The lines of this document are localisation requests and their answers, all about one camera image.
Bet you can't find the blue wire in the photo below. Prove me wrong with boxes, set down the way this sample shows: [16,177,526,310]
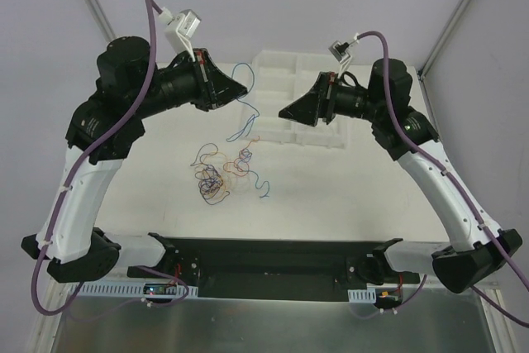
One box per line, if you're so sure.
[226,62,262,141]

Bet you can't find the coloured wire bundle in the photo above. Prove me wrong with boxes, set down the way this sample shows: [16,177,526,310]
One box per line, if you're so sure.
[189,136,261,208]

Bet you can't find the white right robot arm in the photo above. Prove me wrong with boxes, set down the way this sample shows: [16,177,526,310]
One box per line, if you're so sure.
[279,59,522,293]

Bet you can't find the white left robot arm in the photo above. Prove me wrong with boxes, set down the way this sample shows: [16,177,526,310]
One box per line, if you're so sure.
[21,36,248,284]

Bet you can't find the white plastic compartment tray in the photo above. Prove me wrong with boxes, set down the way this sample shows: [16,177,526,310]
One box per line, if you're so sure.
[243,51,349,151]

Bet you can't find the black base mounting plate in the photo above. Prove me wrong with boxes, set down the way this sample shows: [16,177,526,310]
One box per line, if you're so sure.
[126,236,429,300]

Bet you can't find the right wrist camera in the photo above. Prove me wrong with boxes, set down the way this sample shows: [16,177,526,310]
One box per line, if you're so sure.
[328,40,358,76]

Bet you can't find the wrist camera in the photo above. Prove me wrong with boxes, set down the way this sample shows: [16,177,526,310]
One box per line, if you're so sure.
[328,40,358,76]
[158,7,201,61]

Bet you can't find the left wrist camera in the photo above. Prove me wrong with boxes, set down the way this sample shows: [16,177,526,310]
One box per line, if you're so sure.
[158,7,201,61]

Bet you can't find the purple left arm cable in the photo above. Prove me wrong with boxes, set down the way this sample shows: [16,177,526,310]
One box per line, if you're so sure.
[31,0,174,317]

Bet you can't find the right white cable duct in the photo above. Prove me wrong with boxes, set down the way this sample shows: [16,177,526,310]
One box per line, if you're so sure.
[347,288,377,304]

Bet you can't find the white cable duct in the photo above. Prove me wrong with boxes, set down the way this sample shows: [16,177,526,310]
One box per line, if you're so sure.
[347,288,377,304]
[79,281,198,298]

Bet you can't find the right aluminium frame post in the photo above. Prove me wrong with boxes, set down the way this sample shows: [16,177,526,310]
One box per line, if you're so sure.
[417,0,473,81]

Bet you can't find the left white cable duct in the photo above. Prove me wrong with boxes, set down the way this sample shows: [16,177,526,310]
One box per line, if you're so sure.
[79,281,198,298]

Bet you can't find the aluminium front rail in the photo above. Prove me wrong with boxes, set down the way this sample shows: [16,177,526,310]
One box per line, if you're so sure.
[51,274,497,292]

